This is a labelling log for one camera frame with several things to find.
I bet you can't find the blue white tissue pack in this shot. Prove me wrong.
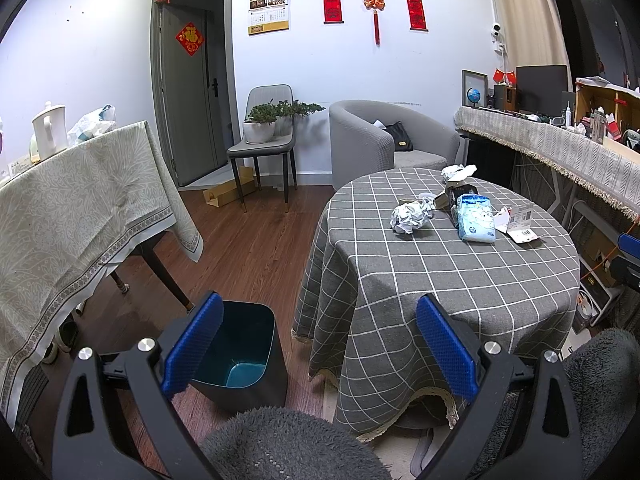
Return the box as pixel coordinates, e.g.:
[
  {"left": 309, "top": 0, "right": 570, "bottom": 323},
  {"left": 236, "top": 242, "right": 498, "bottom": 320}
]
[{"left": 456, "top": 193, "right": 496, "bottom": 244}]

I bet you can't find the white paper ball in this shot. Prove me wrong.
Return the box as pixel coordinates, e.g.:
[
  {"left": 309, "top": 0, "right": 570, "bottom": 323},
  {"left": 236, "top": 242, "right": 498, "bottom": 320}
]
[{"left": 390, "top": 193, "right": 436, "bottom": 235}]

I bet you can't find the dark teal trash bin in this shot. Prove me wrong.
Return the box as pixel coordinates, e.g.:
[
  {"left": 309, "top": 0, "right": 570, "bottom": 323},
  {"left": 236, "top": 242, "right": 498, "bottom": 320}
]
[{"left": 191, "top": 300, "right": 288, "bottom": 414}]

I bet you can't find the beige fringed desk cloth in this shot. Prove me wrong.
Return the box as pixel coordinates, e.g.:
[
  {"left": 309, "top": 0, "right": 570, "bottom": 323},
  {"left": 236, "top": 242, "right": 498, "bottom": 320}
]
[{"left": 454, "top": 106, "right": 639, "bottom": 220}]

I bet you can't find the grey checked round tablecloth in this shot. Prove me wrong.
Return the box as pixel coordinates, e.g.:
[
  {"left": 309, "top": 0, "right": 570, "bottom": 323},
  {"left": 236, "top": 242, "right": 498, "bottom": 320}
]
[{"left": 292, "top": 168, "right": 579, "bottom": 441}]

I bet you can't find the dark table leg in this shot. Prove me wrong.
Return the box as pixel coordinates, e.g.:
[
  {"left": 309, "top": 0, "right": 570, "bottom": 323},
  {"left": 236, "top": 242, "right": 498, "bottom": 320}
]
[{"left": 136, "top": 238, "right": 193, "bottom": 311}]

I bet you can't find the cardboard box on floor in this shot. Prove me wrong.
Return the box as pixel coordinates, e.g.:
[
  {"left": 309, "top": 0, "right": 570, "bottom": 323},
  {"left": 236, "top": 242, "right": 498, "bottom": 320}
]
[{"left": 203, "top": 166, "right": 257, "bottom": 208}]

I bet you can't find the black monitor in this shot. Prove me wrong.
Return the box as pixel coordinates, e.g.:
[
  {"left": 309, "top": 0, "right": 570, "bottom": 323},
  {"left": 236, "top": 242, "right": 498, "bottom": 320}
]
[{"left": 515, "top": 65, "right": 568, "bottom": 117}]

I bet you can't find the beige patterned tablecloth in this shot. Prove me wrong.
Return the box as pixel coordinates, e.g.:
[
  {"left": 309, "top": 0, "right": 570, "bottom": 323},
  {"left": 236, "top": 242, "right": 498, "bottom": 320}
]
[{"left": 1, "top": 122, "right": 204, "bottom": 425}]

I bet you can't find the black handbag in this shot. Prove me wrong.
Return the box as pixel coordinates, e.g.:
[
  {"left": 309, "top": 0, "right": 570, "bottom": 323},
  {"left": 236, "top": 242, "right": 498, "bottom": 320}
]
[{"left": 384, "top": 122, "right": 413, "bottom": 152}]

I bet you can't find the small blue globe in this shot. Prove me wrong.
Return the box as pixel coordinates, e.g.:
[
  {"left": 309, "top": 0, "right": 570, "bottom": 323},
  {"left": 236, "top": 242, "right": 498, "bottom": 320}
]
[{"left": 466, "top": 88, "right": 482, "bottom": 107}]

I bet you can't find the grey armchair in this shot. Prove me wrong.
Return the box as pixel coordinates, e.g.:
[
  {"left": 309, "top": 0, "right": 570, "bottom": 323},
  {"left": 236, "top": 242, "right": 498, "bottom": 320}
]
[{"left": 329, "top": 100, "right": 460, "bottom": 190}]

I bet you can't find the grey dining chair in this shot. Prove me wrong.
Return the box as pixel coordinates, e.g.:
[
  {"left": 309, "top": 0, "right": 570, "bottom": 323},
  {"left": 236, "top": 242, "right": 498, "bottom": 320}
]
[{"left": 227, "top": 84, "right": 297, "bottom": 210}]

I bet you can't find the potted green plant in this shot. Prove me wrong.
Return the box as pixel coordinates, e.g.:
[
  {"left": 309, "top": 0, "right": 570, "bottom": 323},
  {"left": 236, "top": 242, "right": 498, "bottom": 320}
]
[{"left": 243, "top": 100, "right": 324, "bottom": 144}]

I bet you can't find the white electric kettle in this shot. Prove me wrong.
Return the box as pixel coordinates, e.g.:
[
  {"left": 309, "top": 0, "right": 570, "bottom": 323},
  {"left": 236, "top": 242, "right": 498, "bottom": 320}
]
[{"left": 32, "top": 102, "right": 67, "bottom": 160}]

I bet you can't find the right red scroll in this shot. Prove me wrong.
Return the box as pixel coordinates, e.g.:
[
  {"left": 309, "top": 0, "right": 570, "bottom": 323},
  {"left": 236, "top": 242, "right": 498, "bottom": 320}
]
[{"left": 406, "top": 0, "right": 428, "bottom": 32}]

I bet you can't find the red scroll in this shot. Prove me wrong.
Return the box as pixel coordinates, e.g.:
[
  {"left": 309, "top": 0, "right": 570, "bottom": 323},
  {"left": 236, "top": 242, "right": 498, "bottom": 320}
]
[
  {"left": 322, "top": 0, "right": 344, "bottom": 24},
  {"left": 406, "top": 0, "right": 428, "bottom": 32}
]

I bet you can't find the grey door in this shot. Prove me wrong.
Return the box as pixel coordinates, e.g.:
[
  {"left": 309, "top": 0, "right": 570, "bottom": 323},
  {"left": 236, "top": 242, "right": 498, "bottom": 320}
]
[{"left": 150, "top": 0, "right": 240, "bottom": 188}]

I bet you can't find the red fu door sticker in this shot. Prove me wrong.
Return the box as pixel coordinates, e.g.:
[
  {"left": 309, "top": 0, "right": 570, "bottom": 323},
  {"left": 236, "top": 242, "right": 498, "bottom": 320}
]
[{"left": 176, "top": 22, "right": 205, "bottom": 56}]

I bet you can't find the left red scroll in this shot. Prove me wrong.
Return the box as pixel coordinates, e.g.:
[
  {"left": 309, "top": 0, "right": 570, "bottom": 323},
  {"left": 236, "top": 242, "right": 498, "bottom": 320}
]
[{"left": 322, "top": 0, "right": 344, "bottom": 24}]

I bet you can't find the white security camera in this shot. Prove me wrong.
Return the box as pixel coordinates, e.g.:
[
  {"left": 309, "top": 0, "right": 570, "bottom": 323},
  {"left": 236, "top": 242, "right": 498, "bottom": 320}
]
[{"left": 491, "top": 22, "right": 506, "bottom": 55}]

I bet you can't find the wall calendar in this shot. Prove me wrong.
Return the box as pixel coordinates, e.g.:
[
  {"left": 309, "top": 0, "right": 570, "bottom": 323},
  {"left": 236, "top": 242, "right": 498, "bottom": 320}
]
[{"left": 248, "top": 0, "right": 290, "bottom": 36}]

